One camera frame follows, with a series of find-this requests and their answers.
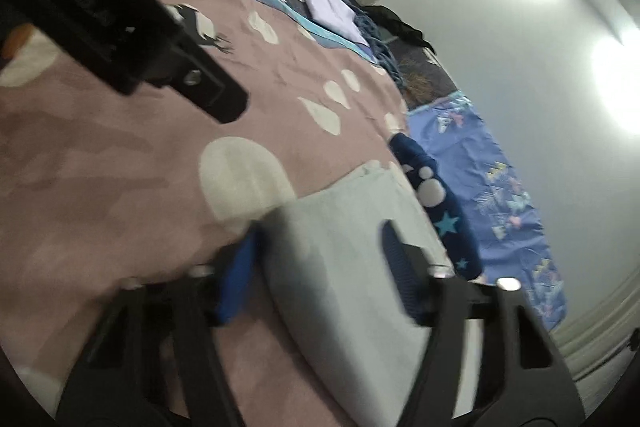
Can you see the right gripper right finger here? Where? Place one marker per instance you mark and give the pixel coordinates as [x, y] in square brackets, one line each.
[488, 360]

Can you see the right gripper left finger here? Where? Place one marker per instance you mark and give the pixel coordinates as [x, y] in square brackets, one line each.
[152, 360]

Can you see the light grey t-shirt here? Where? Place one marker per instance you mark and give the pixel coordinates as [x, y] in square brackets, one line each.
[328, 277]

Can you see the grey curtain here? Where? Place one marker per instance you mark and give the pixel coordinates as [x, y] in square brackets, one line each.
[588, 340]

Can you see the blue tree pattern pillow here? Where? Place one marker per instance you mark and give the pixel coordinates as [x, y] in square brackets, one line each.
[503, 219]

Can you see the pink polka dot duvet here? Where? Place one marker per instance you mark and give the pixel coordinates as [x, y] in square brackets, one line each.
[97, 187]

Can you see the navy star plush blanket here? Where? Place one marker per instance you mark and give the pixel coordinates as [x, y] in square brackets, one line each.
[440, 204]

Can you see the lavender folded cloth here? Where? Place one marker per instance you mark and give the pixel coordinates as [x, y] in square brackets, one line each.
[338, 17]

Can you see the dark patterned pillow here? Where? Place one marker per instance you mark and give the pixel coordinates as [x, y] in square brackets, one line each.
[418, 74]

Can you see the dark teal knitted blanket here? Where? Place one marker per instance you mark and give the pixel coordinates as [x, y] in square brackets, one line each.
[369, 30]

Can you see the black garment on headboard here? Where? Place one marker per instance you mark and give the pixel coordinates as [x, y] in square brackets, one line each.
[390, 21]

